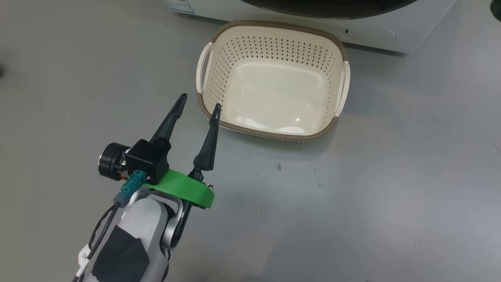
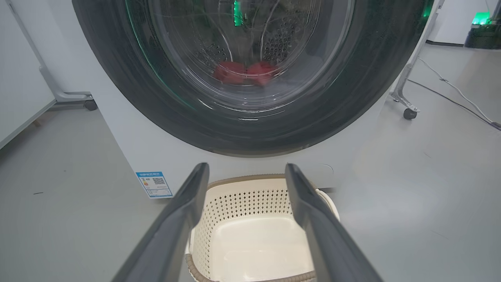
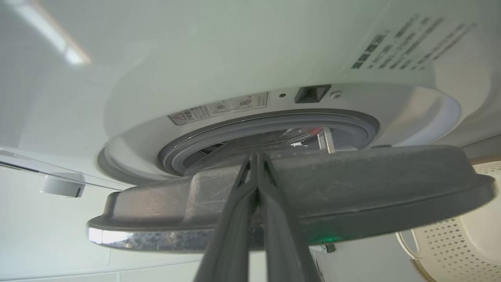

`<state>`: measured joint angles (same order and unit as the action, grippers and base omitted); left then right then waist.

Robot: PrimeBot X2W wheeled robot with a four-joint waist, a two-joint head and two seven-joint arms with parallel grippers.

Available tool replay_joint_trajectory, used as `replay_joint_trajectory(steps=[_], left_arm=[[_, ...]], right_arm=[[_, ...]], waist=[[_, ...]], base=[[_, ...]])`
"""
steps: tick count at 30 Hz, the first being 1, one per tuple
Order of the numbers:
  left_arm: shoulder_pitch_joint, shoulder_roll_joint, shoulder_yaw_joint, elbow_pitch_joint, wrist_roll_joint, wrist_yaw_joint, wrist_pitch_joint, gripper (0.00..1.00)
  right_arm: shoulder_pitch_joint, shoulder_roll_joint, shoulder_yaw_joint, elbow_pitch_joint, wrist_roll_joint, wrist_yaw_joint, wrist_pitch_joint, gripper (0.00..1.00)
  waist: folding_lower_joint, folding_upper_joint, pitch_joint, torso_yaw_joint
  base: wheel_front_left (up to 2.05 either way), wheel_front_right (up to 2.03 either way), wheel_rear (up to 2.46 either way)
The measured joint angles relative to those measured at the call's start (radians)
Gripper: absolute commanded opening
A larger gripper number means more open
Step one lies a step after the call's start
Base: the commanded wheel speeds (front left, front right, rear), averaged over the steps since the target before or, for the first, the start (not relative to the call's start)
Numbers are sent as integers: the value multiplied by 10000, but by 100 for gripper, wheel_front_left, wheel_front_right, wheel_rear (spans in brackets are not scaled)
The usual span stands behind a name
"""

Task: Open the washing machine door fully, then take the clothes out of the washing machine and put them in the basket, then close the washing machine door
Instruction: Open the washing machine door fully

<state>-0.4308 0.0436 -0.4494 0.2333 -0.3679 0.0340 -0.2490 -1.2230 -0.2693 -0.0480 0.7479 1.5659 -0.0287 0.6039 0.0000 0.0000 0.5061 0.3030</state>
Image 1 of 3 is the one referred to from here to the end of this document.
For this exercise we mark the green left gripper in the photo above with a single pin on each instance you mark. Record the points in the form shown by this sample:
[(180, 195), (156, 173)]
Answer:
[(184, 188)]

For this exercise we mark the cream perforated laundry basket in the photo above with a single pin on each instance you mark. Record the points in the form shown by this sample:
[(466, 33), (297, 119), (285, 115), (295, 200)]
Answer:
[(274, 98)]

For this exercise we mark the white front-load washing machine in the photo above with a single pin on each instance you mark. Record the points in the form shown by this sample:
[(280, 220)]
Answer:
[(407, 29)]

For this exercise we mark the blue white energy label sticker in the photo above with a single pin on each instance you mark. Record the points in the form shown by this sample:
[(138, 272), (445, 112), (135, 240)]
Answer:
[(180, 5)]

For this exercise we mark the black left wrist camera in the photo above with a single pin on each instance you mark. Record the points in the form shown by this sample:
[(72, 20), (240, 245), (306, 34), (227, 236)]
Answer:
[(146, 160)]

